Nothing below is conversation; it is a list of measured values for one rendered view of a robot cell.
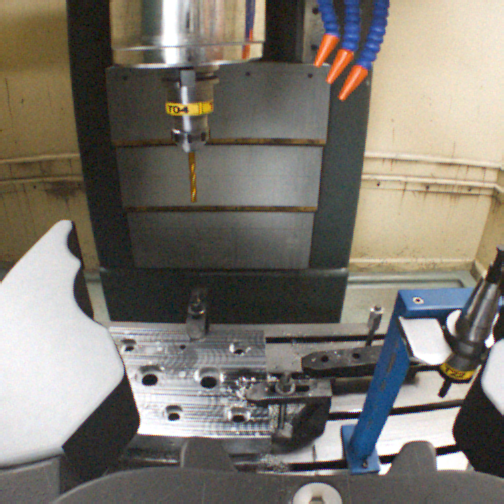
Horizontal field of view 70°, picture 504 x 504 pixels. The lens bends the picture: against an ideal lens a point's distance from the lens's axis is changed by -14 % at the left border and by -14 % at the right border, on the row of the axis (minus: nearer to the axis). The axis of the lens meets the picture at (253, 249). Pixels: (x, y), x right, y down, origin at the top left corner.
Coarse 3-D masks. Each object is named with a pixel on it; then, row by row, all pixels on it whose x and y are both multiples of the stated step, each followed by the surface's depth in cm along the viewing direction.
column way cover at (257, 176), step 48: (144, 96) 81; (240, 96) 82; (288, 96) 82; (144, 144) 87; (240, 144) 88; (288, 144) 88; (144, 192) 94; (240, 192) 95; (288, 192) 95; (144, 240) 102; (192, 240) 102; (240, 240) 102; (288, 240) 102
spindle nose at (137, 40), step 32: (128, 0) 30; (160, 0) 30; (192, 0) 30; (224, 0) 31; (256, 0) 33; (128, 32) 32; (160, 32) 31; (192, 32) 31; (224, 32) 32; (256, 32) 35; (128, 64) 34; (160, 64) 33; (192, 64) 33
